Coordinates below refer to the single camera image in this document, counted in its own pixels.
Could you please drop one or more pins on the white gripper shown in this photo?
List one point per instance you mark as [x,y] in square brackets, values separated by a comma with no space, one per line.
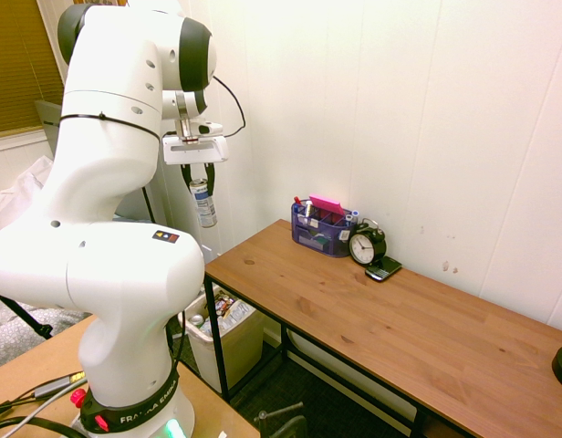
[194,150]

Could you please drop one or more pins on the white and blue drink can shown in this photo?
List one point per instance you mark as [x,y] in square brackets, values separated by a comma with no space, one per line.
[204,205]

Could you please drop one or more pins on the green paper pad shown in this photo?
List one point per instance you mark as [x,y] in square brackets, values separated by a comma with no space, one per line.
[320,238]

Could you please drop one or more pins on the wooden desk black frame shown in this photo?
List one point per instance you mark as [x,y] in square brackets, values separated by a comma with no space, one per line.
[217,328]

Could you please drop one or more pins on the black keypad mobile phone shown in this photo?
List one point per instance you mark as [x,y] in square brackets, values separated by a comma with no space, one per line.
[383,269]

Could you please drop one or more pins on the black analog alarm clock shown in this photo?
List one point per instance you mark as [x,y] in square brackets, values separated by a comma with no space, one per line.
[363,248]

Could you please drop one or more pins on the white plastic trash bin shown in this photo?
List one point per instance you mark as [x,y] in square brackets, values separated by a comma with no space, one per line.
[235,351]

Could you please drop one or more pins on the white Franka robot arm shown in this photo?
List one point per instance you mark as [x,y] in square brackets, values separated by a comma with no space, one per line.
[103,205]

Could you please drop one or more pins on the white plastic bag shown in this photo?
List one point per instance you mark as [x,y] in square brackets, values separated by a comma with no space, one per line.
[16,196]

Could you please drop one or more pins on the silver can in trash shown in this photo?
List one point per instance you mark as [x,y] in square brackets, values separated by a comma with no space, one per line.
[197,319]

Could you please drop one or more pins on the black tripod leg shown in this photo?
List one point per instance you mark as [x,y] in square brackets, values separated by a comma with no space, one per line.
[25,317]

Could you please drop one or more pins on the red capped pen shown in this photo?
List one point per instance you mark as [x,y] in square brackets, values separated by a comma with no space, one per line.
[298,200]

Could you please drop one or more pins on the pink sticky note pad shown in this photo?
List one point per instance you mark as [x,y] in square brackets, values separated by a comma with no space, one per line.
[326,205]

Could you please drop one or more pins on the blue mesh desk organizer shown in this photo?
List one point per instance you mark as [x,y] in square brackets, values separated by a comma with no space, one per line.
[308,237]

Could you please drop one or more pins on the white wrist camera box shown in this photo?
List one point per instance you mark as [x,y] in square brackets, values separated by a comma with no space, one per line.
[208,128]

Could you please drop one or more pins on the blue and white marker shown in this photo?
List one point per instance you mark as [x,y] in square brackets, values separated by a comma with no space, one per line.
[354,214]

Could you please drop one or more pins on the yellow window blind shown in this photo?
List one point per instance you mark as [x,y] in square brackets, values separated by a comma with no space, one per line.
[16,68]

